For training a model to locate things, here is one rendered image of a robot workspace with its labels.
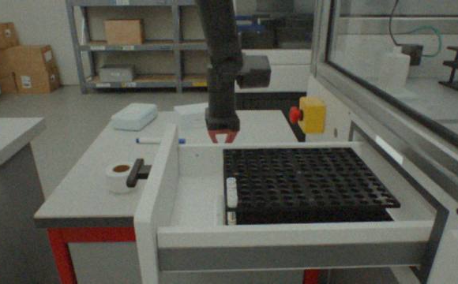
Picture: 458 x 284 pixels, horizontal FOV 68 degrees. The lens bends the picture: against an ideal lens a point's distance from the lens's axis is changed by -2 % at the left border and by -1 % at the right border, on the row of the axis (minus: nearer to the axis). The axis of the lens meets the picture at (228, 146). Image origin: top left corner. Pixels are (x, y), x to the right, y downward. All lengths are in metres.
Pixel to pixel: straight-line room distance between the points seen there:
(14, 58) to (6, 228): 3.82
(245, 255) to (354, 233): 0.13
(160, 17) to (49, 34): 1.46
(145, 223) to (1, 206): 0.89
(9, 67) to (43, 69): 0.40
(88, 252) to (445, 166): 0.65
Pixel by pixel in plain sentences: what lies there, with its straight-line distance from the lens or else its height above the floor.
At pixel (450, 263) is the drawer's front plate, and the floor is 0.90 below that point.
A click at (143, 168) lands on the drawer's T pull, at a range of 0.51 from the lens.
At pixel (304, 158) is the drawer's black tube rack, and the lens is 0.56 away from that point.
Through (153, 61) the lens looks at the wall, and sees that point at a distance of 4.80.
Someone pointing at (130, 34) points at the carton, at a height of 0.71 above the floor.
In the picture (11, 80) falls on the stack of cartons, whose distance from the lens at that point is 5.04.
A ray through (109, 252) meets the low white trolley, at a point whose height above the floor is 0.65.
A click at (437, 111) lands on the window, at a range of 0.48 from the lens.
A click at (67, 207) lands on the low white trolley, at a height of 0.76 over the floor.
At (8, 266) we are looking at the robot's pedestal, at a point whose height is 0.33.
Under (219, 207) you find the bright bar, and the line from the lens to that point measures 0.52.
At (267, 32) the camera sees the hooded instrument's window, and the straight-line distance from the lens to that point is 1.28.
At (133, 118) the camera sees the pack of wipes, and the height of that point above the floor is 0.80.
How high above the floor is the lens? 1.14
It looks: 24 degrees down
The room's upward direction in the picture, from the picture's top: straight up
